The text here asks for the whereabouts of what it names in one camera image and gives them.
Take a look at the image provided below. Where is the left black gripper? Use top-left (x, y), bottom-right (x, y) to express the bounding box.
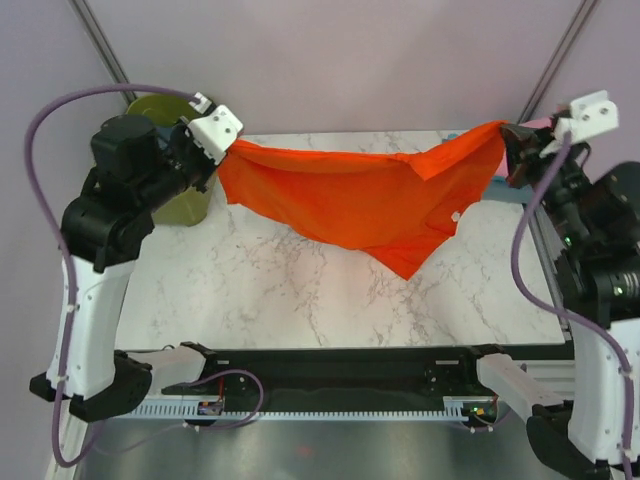
top-left (140, 116), bottom-right (228, 212)

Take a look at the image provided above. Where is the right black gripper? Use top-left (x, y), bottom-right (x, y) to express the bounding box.
top-left (504, 121), bottom-right (598, 250)

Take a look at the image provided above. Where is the orange t shirt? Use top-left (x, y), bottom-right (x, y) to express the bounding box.
top-left (218, 121), bottom-right (504, 280)

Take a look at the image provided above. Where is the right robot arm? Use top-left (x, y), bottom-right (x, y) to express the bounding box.
top-left (457, 124), bottom-right (639, 479)

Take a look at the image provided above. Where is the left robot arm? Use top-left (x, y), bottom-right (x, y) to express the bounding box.
top-left (29, 115), bottom-right (220, 423)

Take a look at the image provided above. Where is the olive green plastic basket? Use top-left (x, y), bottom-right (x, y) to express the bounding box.
top-left (126, 94), bottom-right (217, 227)

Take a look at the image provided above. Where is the pink folded t shirt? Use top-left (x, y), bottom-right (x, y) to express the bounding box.
top-left (500, 119), bottom-right (554, 178)

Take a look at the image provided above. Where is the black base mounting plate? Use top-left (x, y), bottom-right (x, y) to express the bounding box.
top-left (164, 347), bottom-right (493, 411)

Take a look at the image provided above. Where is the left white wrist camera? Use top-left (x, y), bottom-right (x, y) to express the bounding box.
top-left (187, 92), bottom-right (244, 166)

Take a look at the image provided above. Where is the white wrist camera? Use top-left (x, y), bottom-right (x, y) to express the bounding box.
top-left (540, 90), bottom-right (620, 158)
top-left (187, 92), bottom-right (244, 166)

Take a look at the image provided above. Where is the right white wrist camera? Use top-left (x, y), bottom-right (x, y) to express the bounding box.
top-left (540, 90), bottom-right (620, 158)

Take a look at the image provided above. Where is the light blue cable duct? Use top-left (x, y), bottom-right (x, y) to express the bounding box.
top-left (122, 395), bottom-right (495, 422)

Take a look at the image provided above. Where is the aluminium rail frame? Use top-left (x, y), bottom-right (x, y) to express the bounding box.
top-left (51, 396), bottom-right (553, 479)

